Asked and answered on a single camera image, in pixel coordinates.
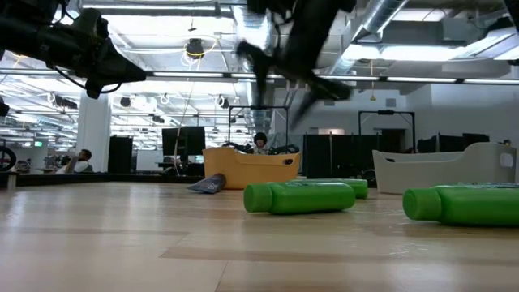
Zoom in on yellow hanging cord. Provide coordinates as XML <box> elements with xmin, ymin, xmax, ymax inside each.
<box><xmin>368</xmin><ymin>59</ymin><xmax>377</xmax><ymax>102</ymax></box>

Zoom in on black ceiling device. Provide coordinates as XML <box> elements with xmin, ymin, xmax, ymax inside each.
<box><xmin>185</xmin><ymin>38</ymin><xmax>205</xmax><ymax>60</ymax></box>

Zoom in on green travel shampoo bottle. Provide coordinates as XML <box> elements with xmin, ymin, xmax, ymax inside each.
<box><xmin>242</xmin><ymin>181</ymin><xmax>357</xmax><ymax>216</ymax></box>
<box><xmin>299</xmin><ymin>178</ymin><xmax>369</xmax><ymax>200</ymax></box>
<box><xmin>401</xmin><ymin>184</ymin><xmax>519</xmax><ymax>227</ymax></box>

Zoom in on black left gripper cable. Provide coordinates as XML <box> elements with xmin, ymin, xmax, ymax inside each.
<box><xmin>54</xmin><ymin>67</ymin><xmax>122</xmax><ymax>97</ymax></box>

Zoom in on white plastic bin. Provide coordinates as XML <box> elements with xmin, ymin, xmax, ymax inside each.
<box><xmin>371</xmin><ymin>141</ymin><xmax>518</xmax><ymax>195</ymax></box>

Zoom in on long ceiling light strip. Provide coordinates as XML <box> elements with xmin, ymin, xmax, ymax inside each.
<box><xmin>149</xmin><ymin>71</ymin><xmax>519</xmax><ymax>85</ymax></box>

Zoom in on black metal table frame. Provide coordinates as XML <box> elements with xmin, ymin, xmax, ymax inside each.
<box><xmin>0</xmin><ymin>172</ymin><xmax>204</xmax><ymax>190</ymax></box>

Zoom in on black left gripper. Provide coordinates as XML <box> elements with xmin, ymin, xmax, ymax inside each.
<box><xmin>38</xmin><ymin>6</ymin><xmax>147</xmax><ymax>101</ymax></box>

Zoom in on black background screens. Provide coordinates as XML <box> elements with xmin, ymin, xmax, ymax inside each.
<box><xmin>416</xmin><ymin>132</ymin><xmax>491</xmax><ymax>154</ymax></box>

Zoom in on person behind yellow bin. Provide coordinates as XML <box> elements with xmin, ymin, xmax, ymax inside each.
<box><xmin>251</xmin><ymin>131</ymin><xmax>269</xmax><ymax>156</ymax></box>

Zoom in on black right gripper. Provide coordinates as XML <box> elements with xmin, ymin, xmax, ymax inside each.
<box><xmin>236</xmin><ymin>0</ymin><xmax>354</xmax><ymax>128</ymax></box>

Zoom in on dark blue toiletry tube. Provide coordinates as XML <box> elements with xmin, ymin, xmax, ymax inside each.
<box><xmin>187</xmin><ymin>173</ymin><xmax>227</xmax><ymax>195</ymax></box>

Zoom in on black partition panels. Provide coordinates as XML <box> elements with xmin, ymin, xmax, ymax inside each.
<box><xmin>302</xmin><ymin>129</ymin><xmax>406</xmax><ymax>179</ymax></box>

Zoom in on black background stand frame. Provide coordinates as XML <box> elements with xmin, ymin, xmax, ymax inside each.
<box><xmin>227</xmin><ymin>105</ymin><xmax>290</xmax><ymax>155</ymax></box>
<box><xmin>358</xmin><ymin>109</ymin><xmax>417</xmax><ymax>154</ymax></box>

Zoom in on yellow plastic bin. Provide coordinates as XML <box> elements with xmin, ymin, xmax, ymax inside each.
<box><xmin>202</xmin><ymin>147</ymin><xmax>302</xmax><ymax>191</ymax></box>

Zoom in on black cabinet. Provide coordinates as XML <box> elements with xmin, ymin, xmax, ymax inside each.
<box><xmin>107</xmin><ymin>135</ymin><xmax>134</xmax><ymax>174</ymax></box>

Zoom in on person seated at desk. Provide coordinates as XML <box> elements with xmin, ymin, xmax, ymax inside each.
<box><xmin>56</xmin><ymin>148</ymin><xmax>94</xmax><ymax>174</ymax></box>

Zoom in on black computer monitor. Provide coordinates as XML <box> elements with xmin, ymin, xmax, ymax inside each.
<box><xmin>161</xmin><ymin>127</ymin><xmax>207</xmax><ymax>157</ymax></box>

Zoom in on black wheel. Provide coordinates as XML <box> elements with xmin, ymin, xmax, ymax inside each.
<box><xmin>0</xmin><ymin>145</ymin><xmax>18</xmax><ymax>172</ymax></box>

